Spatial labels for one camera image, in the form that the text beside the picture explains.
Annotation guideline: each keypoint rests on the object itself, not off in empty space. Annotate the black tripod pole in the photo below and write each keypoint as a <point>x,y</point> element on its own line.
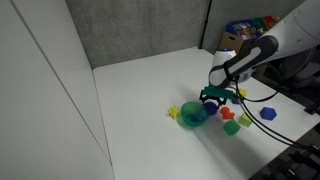
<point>205,24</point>

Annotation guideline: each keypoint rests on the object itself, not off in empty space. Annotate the blue cube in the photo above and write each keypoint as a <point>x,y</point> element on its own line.
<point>268,113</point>

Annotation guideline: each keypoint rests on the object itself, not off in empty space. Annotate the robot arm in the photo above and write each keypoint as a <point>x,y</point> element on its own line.
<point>298,31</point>

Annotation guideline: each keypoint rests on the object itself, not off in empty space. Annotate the light green cube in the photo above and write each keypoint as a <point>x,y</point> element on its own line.
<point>244,120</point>

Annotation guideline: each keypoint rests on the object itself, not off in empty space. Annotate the cardboard box of toys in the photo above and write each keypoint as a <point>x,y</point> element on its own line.
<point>240,33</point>

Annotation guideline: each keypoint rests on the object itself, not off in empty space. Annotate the yellow toy on blue block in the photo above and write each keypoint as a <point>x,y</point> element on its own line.
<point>243,92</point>

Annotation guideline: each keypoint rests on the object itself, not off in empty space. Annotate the dark blue block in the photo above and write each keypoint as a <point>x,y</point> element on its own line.
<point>236,101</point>

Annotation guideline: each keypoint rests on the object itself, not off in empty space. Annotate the yellow star toy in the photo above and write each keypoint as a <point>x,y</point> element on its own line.
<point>173,112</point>

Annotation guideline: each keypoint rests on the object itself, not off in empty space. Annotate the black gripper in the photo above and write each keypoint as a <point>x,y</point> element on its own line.
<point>221,96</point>

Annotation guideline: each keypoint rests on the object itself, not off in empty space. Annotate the purple ball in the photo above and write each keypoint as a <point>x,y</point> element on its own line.
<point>211,108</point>

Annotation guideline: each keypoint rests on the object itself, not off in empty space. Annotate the blue toy in bowl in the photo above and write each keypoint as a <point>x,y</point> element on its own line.
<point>200,116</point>

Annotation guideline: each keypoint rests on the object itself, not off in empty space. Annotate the dark green cube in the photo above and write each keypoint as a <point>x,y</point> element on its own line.
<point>231,127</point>

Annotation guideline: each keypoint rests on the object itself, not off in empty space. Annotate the green bowl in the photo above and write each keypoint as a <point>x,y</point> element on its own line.
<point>193,113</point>

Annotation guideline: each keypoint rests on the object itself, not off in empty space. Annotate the orange arch block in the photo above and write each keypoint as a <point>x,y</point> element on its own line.
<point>226,113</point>

